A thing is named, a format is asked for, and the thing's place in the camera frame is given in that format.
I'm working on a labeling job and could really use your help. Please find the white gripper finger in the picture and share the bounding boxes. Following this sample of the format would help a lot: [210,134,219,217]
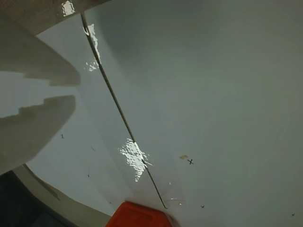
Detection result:
[0,94,76,176]
[0,14,81,87]

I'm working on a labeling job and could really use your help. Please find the orange square block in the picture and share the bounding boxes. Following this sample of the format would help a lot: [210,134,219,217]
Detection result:
[105,201,178,227]

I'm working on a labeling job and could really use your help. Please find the white paper sheet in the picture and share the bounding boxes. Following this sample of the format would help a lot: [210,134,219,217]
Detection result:
[0,11,168,217]
[84,0,303,227]

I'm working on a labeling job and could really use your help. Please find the clear tape piece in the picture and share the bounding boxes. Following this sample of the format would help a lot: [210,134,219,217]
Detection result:
[165,181,187,209]
[117,138,155,183]
[61,0,77,17]
[82,23,103,72]

